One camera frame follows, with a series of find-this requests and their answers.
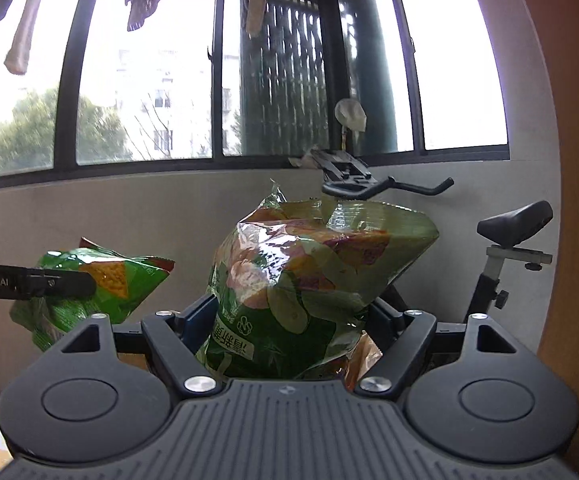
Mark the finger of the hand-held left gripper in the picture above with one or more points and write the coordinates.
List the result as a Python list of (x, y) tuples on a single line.
[(64, 285)]

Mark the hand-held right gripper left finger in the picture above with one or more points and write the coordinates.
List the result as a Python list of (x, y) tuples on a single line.
[(189, 320)]

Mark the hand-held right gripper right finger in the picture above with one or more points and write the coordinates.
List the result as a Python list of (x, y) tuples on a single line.
[(387, 322)]

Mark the green tortilla chip bag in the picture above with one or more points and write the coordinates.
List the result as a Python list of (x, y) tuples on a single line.
[(119, 280)]

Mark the large green chip bag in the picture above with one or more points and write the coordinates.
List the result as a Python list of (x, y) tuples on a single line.
[(294, 285)]

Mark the green tree outside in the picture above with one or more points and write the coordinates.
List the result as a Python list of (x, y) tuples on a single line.
[(19, 140)]

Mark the black exercise bike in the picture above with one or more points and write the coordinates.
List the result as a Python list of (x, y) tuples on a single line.
[(514, 220)]

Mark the crumpled rag on windowsill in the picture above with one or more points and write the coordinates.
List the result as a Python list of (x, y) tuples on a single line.
[(302, 159)]

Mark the thin metal pole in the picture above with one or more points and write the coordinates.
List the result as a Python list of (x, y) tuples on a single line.
[(345, 140)]

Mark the white apartment building outside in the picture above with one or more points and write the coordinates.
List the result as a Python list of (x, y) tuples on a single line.
[(169, 105)]

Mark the plastic bag on pole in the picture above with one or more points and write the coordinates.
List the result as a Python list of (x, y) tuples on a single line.
[(350, 115)]

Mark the long beige hanging sock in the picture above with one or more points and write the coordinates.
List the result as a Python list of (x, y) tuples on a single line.
[(24, 35)]

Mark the dark green outdoor pillar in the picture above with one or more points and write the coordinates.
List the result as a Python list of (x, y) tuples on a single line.
[(369, 70)]

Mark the dark metal window grille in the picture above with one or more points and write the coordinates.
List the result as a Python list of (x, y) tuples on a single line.
[(289, 85)]

